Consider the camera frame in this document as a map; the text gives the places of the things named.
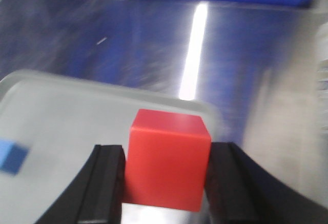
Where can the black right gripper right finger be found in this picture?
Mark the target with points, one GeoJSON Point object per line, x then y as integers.
{"type": "Point", "coordinates": [239, 190]}

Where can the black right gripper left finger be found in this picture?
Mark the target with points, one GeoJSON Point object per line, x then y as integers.
{"type": "Point", "coordinates": [95, 194]}

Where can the red cube block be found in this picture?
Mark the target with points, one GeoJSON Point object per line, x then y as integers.
{"type": "Point", "coordinates": [167, 160]}

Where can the blue cube block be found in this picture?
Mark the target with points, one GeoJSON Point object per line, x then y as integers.
{"type": "Point", "coordinates": [12, 156]}

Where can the grey metal tray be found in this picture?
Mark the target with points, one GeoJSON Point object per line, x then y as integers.
{"type": "Point", "coordinates": [59, 120]}

